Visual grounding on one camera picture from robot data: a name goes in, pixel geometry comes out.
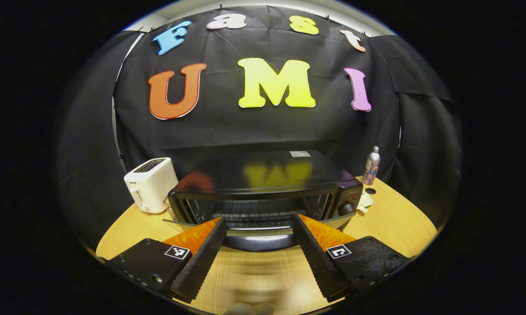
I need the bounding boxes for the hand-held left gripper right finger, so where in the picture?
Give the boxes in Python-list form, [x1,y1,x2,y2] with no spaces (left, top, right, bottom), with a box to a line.
[293,213,414,303]

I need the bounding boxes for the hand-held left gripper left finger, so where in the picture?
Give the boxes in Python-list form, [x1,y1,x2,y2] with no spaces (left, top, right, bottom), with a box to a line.
[107,217,227,303]

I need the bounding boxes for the black electric oven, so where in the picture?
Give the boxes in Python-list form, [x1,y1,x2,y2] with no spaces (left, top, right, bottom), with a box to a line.
[163,150,364,252]

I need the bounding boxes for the white divided grain dish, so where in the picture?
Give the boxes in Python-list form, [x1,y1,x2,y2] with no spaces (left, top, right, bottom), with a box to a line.
[356,192,374,214]

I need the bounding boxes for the white toaster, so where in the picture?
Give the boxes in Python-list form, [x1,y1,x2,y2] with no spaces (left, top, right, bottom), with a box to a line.
[124,157,179,214]

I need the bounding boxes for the silver printed bottle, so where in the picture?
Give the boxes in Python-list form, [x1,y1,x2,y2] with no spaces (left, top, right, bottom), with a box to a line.
[362,146,381,186]

